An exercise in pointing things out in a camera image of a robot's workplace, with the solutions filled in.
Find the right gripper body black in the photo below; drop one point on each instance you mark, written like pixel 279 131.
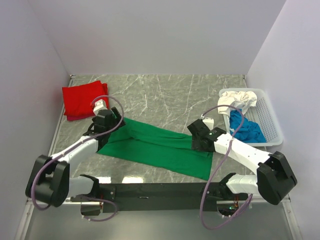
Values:
pixel 197 145

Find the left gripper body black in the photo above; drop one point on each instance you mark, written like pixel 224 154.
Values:
pixel 115 120

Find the green t shirt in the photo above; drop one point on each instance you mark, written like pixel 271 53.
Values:
pixel 150 145

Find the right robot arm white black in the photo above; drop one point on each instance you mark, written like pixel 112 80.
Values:
pixel 272 177

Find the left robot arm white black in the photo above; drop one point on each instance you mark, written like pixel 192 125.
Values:
pixel 50 180

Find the folded red t shirt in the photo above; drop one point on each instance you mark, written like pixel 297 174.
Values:
pixel 80 97

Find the white crumpled t shirt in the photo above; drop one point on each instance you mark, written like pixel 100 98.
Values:
pixel 242 100

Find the white plastic basket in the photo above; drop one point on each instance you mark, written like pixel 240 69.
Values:
pixel 264 115

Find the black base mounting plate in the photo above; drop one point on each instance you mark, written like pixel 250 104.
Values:
pixel 159 196

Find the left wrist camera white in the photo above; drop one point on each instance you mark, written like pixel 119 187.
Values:
pixel 99 106

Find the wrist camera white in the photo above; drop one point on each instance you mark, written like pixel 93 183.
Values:
pixel 208 121
pixel 99 106

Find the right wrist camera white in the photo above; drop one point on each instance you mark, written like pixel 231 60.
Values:
pixel 208 121

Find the aluminium frame rail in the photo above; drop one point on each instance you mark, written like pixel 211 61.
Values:
pixel 259 199

